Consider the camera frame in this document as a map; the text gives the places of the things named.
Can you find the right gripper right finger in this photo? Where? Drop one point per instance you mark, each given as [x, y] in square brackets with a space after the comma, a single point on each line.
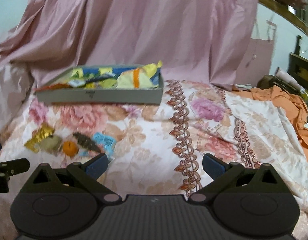
[223, 176]

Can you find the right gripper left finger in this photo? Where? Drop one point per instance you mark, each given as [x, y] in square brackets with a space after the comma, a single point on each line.
[86, 175]

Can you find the small orange tangerine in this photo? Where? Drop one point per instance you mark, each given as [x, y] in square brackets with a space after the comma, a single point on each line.
[70, 148]

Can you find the dark seaweed snack packet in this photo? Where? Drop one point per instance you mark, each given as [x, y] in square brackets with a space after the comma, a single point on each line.
[86, 142]

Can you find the light blue jelly packet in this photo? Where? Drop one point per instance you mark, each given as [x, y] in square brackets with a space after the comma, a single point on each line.
[105, 143]

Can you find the green round pastry packet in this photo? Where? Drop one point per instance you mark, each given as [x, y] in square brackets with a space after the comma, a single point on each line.
[51, 144]

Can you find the gold foil snack packet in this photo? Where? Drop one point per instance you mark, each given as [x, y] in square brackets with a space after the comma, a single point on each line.
[38, 136]

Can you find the red orange snack packet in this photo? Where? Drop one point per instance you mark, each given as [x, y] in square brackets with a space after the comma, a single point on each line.
[55, 86]

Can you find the blue white calcium stick packet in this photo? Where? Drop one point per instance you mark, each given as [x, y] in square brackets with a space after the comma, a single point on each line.
[80, 83]

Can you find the yellow green snack packet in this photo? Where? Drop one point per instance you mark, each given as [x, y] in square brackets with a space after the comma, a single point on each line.
[101, 82]

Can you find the yellow orange bread packet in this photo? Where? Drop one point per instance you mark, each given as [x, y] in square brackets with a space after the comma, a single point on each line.
[141, 77]

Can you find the pale pink duvet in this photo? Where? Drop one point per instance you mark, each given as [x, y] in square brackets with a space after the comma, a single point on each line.
[15, 84]

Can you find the floral bed sheet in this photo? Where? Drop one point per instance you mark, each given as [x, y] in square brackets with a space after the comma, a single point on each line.
[159, 149]

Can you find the grey shallow cardboard box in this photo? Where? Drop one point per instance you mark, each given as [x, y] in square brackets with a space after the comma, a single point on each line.
[151, 96]

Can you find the yellow blue dinosaur snack bag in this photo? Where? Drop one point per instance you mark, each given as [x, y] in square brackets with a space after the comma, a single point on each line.
[89, 73]

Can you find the orange cloth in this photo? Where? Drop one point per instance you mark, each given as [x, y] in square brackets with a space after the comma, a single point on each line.
[295, 109]

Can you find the dark wooden headboard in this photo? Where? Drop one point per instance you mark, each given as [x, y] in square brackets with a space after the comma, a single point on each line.
[298, 65]

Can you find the pink satin curtain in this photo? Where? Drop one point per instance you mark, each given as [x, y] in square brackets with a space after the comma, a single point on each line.
[196, 40]

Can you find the wooden window frame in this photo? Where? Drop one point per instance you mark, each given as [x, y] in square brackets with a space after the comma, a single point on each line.
[286, 7]

